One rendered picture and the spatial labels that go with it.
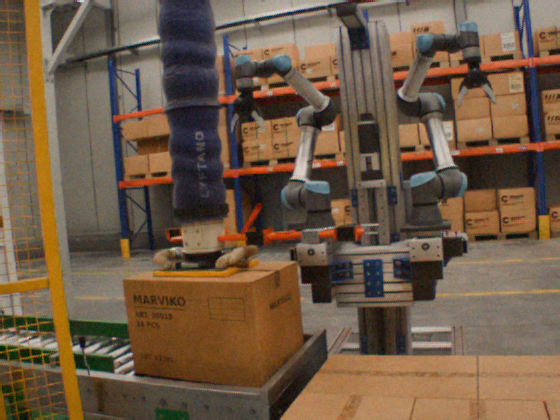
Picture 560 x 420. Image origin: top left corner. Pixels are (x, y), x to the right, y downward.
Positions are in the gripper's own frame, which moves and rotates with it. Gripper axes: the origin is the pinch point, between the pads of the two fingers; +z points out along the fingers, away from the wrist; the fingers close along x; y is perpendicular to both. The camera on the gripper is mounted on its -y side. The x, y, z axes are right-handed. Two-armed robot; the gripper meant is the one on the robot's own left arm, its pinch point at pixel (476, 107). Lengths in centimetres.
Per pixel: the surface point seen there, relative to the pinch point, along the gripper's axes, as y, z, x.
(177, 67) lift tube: -42, -24, 110
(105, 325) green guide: -7, 90, 186
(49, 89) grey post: 142, -81, 347
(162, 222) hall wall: 808, 92, 653
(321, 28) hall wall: 808, -290, 237
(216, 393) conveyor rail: -67, 94, 93
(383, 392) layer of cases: -52, 98, 39
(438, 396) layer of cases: -54, 98, 20
